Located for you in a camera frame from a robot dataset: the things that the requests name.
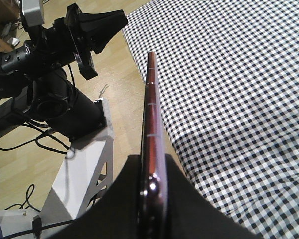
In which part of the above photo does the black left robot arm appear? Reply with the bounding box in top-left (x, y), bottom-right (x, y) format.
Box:
top-left (0, 4), bottom-right (128, 141)

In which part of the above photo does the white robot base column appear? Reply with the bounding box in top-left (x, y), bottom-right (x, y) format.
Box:
top-left (0, 98), bottom-right (114, 239)

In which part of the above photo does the black foldable smartphone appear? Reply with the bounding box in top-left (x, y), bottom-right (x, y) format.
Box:
top-left (139, 52), bottom-right (168, 239)

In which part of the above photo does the black white checkered bedsheet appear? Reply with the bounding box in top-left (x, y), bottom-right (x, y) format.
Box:
top-left (123, 0), bottom-right (299, 239)

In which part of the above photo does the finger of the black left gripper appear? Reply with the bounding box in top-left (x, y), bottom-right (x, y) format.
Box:
top-left (78, 10), bottom-right (128, 54)

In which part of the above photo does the black floor cable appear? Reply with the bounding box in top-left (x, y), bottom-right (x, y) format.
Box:
top-left (0, 119), bottom-right (77, 239)

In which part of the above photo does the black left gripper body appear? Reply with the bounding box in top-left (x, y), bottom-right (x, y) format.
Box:
top-left (41, 6), bottom-right (97, 80)

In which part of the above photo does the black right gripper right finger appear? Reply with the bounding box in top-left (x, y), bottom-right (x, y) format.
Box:
top-left (165, 154), bottom-right (262, 239)

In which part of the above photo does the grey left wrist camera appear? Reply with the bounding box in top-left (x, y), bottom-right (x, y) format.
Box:
top-left (20, 0), bottom-right (44, 32)

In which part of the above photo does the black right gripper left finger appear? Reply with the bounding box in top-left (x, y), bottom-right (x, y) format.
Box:
top-left (50, 155), bottom-right (141, 239)

